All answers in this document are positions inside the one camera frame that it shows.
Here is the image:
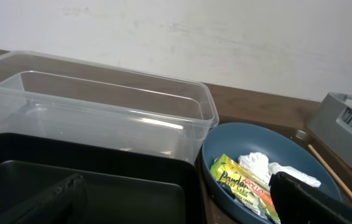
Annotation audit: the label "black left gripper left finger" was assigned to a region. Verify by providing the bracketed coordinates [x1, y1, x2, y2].
[0, 174, 88, 224]

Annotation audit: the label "black food waste tray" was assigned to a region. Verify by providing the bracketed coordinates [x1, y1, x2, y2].
[0, 133, 206, 223]

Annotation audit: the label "grey dishwasher rack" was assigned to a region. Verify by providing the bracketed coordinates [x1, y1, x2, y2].
[307, 92, 352, 168]

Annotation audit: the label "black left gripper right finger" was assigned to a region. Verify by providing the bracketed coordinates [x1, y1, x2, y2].
[269, 172, 352, 224]

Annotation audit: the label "brown serving tray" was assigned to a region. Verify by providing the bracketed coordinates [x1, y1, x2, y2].
[197, 118, 352, 224]

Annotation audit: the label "wooden chopstick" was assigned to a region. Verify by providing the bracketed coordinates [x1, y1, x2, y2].
[307, 144, 352, 200]

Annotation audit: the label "dark blue bowl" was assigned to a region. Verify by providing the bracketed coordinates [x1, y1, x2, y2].
[201, 123, 343, 223]

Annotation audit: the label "yellow pandan cake wrapper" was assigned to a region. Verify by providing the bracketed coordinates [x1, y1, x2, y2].
[210, 154, 280, 223]

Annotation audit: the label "clear plastic waste bin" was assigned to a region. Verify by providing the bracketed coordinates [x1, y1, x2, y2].
[0, 51, 219, 163]

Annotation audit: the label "white tissue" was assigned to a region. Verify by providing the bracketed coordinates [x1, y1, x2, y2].
[238, 152, 322, 187]

